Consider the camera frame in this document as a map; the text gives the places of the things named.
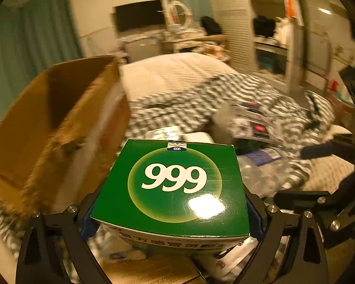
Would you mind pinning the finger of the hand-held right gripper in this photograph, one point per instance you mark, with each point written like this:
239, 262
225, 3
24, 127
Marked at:
316, 151
337, 210

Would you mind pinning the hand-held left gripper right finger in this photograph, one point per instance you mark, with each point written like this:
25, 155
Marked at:
255, 220

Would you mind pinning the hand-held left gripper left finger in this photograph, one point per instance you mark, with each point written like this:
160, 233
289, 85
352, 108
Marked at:
87, 224

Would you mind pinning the green medicine box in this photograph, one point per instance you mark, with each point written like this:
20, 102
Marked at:
171, 183

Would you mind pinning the brown cardboard box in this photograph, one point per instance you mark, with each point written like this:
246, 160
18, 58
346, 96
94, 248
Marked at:
32, 130

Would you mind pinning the clear plastic bottle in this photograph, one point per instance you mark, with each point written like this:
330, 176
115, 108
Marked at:
260, 171

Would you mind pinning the white packet with red label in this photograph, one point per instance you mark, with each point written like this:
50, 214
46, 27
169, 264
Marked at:
251, 124

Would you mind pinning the silver blister pack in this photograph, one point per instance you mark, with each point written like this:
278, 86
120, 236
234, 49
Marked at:
164, 131

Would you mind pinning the white bag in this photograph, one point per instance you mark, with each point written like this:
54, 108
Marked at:
283, 29

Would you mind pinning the black bag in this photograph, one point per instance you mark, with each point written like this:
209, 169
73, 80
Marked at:
264, 25

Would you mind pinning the black white checked blanket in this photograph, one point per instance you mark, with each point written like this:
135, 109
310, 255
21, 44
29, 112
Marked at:
177, 100

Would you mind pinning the orange cloth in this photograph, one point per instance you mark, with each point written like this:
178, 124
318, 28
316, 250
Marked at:
291, 6

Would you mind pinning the white open wardrobe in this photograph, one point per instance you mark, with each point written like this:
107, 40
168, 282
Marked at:
235, 26

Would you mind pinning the black backpack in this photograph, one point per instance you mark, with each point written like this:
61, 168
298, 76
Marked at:
210, 25

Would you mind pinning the white dressing table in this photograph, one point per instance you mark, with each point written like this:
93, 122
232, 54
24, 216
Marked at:
192, 40

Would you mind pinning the grey mini fridge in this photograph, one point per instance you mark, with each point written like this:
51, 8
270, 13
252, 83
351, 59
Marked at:
143, 50

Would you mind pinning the wide green curtain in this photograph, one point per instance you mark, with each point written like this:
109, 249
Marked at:
32, 44

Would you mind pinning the round white vanity mirror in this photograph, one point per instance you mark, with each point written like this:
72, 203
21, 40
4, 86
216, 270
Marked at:
180, 14

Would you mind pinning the black television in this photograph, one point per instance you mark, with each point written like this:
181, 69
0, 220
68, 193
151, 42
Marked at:
139, 16

